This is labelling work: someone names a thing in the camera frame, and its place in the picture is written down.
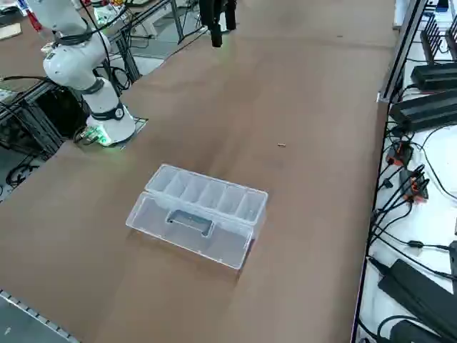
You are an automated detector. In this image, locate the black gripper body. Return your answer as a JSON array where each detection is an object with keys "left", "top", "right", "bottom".
[{"left": 198, "top": 0, "right": 238, "bottom": 11}]

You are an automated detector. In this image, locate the transparent plastic compartment box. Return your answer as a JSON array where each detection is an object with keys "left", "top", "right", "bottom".
[{"left": 124, "top": 163, "right": 269, "bottom": 271}]

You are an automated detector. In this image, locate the black slotted rack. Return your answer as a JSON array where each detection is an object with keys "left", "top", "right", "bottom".
[{"left": 420, "top": 16, "right": 457, "bottom": 66}]

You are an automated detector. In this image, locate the wooden board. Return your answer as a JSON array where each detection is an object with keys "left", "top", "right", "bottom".
[{"left": 0, "top": 21, "right": 23, "bottom": 39}]

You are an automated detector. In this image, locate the black ribbed power adapter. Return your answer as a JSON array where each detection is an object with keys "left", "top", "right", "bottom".
[{"left": 388, "top": 89, "right": 457, "bottom": 132}]

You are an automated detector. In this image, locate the orange black connector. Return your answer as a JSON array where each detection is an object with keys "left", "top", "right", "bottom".
[
  {"left": 398, "top": 170, "right": 430, "bottom": 204},
  {"left": 387, "top": 141, "right": 414, "bottom": 166}
]

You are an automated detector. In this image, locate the long black power adapter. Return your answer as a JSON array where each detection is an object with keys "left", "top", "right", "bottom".
[{"left": 377, "top": 259, "right": 457, "bottom": 339}]

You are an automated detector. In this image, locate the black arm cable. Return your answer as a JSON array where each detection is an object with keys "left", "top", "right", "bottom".
[{"left": 71, "top": 0, "right": 130, "bottom": 92}]

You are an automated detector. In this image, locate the upright frame post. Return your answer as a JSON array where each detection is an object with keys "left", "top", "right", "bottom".
[{"left": 377, "top": 0, "right": 429, "bottom": 104}]

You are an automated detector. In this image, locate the red handled tool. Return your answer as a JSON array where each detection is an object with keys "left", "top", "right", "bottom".
[{"left": 26, "top": 6, "right": 47, "bottom": 35}]

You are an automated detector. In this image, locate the black aluminium frame rack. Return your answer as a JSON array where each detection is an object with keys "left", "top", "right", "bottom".
[{"left": 0, "top": 76, "right": 72, "bottom": 160}]

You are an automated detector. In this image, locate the black cable with ferrite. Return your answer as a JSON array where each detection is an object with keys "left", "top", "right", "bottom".
[{"left": 371, "top": 228, "right": 457, "bottom": 258}]

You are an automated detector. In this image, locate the aluminium table edge rail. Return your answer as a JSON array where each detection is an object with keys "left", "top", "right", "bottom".
[{"left": 0, "top": 288, "right": 81, "bottom": 343}]

